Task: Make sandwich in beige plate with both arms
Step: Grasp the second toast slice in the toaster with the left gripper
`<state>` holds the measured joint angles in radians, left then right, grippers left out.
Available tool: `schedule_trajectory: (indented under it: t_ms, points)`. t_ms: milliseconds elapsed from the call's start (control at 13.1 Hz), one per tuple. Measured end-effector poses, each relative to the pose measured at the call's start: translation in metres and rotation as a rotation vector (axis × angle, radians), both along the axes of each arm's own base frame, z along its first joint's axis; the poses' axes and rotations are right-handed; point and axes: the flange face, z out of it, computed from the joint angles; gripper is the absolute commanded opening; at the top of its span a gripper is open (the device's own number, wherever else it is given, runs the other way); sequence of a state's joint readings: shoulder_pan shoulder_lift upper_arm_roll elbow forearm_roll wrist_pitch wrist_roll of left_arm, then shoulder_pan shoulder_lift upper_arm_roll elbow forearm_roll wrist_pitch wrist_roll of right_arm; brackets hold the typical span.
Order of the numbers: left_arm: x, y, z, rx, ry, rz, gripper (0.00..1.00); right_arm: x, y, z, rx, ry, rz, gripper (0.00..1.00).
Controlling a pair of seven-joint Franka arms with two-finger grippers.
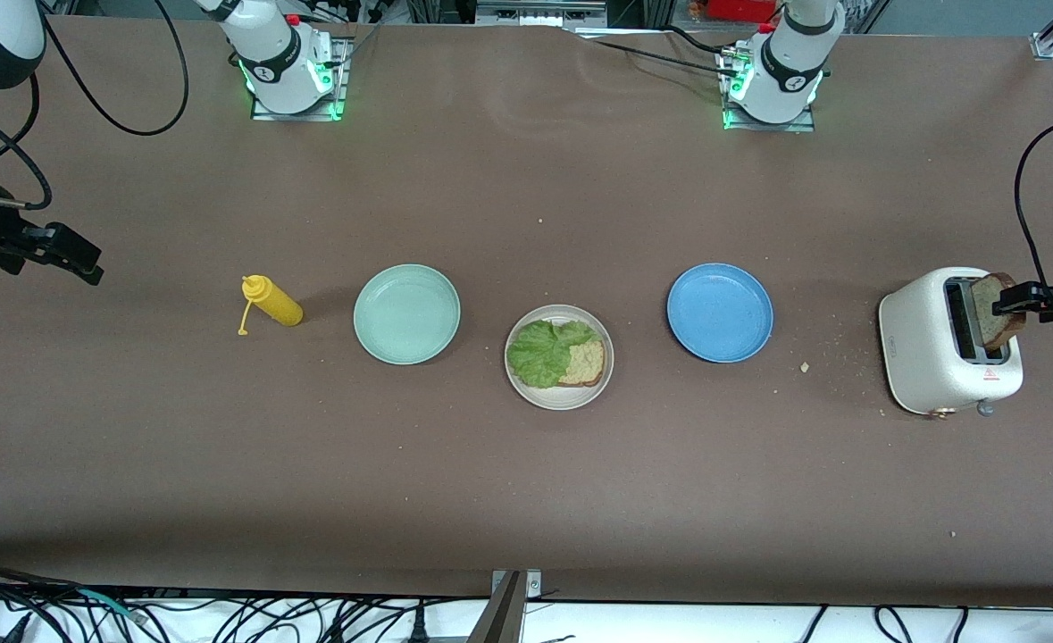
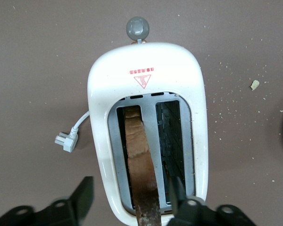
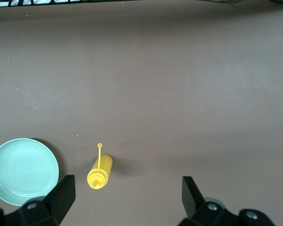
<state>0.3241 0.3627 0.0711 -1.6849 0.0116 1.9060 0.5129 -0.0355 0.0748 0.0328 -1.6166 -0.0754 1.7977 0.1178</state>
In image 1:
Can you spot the bread slice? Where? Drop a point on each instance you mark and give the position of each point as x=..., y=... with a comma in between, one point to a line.
x=586, y=362
x=990, y=313

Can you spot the yellow squeeze bottle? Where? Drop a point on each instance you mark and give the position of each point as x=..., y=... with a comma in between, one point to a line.
x=278, y=304

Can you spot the green lettuce leaf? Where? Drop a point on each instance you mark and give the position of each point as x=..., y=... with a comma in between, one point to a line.
x=539, y=353

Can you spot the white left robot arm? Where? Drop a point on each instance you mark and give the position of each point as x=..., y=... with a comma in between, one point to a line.
x=789, y=62

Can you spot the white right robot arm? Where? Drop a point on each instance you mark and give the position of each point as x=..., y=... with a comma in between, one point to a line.
x=267, y=54

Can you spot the blue round plate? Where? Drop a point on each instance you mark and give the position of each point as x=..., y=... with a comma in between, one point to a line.
x=720, y=313

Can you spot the mint green round plate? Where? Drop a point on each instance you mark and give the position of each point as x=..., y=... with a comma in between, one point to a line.
x=406, y=314

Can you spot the beige round plate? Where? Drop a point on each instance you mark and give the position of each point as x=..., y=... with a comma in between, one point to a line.
x=559, y=400

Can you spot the white toaster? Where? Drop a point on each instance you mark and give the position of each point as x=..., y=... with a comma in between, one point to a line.
x=923, y=357

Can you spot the red box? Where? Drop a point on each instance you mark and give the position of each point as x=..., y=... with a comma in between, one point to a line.
x=740, y=9

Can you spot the grey electronic device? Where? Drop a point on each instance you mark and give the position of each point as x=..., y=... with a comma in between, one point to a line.
x=539, y=11

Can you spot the small metal bracket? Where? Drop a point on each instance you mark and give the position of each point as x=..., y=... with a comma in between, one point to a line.
x=533, y=585

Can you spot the aluminium post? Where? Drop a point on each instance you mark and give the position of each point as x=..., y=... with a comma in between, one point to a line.
x=499, y=616

